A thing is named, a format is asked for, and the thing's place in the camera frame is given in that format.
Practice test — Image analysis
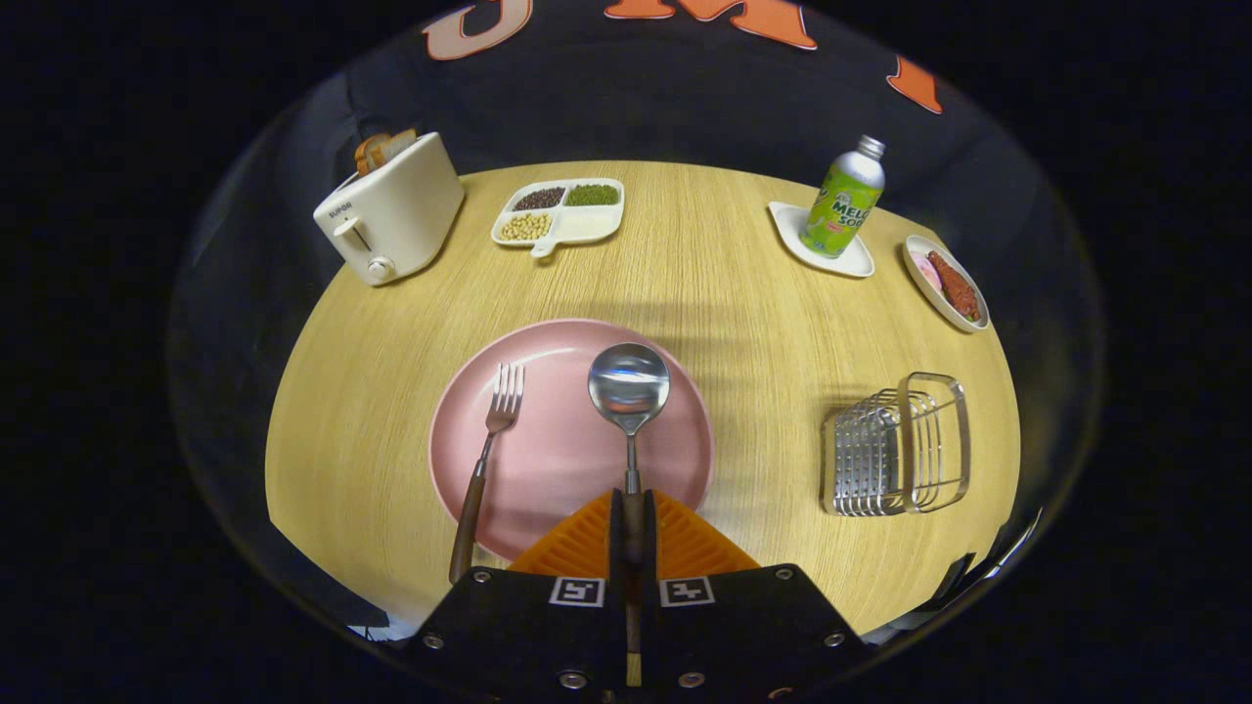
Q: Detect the wooden handled spoon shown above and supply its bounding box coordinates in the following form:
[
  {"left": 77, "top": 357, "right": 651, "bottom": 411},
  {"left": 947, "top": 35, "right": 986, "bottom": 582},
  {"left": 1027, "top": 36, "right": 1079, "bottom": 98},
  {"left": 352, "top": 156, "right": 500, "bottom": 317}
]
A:
[{"left": 587, "top": 342, "right": 672, "bottom": 687}]

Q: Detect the pink plate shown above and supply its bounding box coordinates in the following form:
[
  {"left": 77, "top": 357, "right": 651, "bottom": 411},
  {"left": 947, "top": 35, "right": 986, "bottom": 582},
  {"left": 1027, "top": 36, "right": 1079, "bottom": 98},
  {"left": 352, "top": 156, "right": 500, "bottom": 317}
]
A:
[{"left": 428, "top": 319, "right": 716, "bottom": 563}]

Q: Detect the red meat piece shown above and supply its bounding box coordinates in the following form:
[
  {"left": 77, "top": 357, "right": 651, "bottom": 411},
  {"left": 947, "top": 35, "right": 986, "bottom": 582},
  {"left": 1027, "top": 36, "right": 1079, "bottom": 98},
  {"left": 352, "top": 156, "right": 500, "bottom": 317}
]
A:
[{"left": 926, "top": 250, "right": 983, "bottom": 323}]

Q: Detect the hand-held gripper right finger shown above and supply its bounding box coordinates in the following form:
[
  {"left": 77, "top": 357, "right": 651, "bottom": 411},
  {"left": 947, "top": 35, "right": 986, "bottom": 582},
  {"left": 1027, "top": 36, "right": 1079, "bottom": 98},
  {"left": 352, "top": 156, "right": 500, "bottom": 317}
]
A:
[{"left": 641, "top": 487, "right": 873, "bottom": 704}]

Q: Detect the white divided dish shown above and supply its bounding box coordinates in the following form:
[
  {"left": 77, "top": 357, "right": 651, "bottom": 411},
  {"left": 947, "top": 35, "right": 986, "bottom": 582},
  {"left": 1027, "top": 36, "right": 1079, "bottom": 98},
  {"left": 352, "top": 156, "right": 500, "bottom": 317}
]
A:
[{"left": 490, "top": 178, "right": 626, "bottom": 259}]

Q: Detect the wooden handled fork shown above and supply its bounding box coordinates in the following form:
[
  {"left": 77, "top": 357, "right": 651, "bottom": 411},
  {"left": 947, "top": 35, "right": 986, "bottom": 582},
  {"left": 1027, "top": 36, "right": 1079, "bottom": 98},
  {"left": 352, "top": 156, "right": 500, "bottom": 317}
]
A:
[{"left": 448, "top": 363, "right": 526, "bottom": 586}]

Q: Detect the white toaster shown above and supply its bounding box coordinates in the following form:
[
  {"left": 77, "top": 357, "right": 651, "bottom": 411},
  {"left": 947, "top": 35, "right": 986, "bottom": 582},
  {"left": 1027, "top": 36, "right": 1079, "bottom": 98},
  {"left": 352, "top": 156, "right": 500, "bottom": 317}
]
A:
[{"left": 313, "top": 132, "right": 467, "bottom": 287}]

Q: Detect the green soda bottle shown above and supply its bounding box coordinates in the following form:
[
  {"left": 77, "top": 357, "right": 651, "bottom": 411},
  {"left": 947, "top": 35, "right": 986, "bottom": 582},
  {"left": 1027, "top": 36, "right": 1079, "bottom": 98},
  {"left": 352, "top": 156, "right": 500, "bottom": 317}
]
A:
[{"left": 799, "top": 135, "right": 887, "bottom": 260}]

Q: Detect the metal cutlery rack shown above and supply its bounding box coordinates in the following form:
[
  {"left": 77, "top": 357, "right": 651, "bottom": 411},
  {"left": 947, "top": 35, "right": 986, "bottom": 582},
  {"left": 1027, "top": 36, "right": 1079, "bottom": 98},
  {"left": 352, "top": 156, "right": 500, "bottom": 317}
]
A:
[{"left": 822, "top": 372, "right": 972, "bottom": 517}]

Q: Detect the white square coaster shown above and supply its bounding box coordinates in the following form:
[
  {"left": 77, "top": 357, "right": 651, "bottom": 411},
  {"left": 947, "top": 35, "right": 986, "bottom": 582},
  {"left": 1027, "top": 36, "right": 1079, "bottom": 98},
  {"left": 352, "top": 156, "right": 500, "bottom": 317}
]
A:
[{"left": 768, "top": 200, "right": 875, "bottom": 280}]

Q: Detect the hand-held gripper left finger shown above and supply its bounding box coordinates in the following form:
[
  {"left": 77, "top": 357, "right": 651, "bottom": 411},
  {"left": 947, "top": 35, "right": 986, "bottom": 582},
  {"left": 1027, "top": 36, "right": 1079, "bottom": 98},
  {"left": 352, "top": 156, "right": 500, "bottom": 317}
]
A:
[{"left": 396, "top": 487, "right": 627, "bottom": 704}]

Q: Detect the white oval dish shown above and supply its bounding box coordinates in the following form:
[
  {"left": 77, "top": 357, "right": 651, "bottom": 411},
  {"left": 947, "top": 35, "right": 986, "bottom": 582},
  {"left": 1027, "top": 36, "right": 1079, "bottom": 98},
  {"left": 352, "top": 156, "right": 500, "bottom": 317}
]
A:
[{"left": 902, "top": 235, "right": 991, "bottom": 334}]

